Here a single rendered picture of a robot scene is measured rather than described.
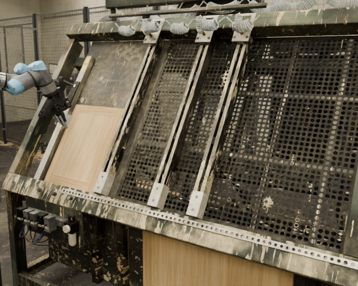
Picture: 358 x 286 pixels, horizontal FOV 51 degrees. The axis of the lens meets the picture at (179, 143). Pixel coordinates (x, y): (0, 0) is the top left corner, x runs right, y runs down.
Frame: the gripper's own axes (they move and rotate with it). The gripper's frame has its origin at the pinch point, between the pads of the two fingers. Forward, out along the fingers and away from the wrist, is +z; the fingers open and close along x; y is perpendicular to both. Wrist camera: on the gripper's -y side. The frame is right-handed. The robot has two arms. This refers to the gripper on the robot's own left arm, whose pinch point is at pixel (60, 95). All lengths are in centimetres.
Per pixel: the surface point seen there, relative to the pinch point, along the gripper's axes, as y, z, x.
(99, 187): -34, 6, 69
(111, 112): -34.4, 11.0, 16.6
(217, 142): -106, 5, 57
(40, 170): 17, 9, 48
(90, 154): -20.2, 11.3, 43.2
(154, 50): -68, 6, -18
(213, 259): -88, 39, 109
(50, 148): 10.9, 9.0, 33.1
